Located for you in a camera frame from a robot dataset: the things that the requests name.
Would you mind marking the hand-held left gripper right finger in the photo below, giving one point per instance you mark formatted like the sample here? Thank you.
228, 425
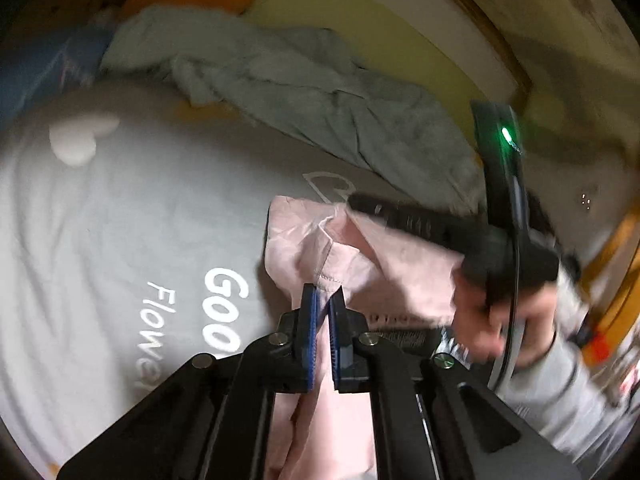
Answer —
336, 350

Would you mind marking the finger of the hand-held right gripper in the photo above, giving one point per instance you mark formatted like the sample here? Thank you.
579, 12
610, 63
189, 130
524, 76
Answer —
410, 220

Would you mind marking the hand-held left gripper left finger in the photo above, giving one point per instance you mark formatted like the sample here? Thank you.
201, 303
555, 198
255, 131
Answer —
312, 345

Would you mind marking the pink printed t-shirt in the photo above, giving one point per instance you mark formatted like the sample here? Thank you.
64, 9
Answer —
350, 270

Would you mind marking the person's right forearm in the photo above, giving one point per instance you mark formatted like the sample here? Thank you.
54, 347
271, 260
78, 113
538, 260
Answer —
555, 400

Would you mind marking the person's right hand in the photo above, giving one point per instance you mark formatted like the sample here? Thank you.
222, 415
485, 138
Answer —
475, 330

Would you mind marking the grey crumpled blanket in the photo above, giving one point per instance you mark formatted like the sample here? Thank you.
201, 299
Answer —
300, 85

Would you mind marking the yellow green headboard cushion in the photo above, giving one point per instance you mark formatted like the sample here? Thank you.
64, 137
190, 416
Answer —
390, 25

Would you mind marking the grey printed bed sheet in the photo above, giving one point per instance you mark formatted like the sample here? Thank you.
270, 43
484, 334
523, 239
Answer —
125, 220

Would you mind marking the blue cloth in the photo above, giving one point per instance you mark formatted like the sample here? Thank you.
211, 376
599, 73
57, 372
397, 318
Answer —
40, 70

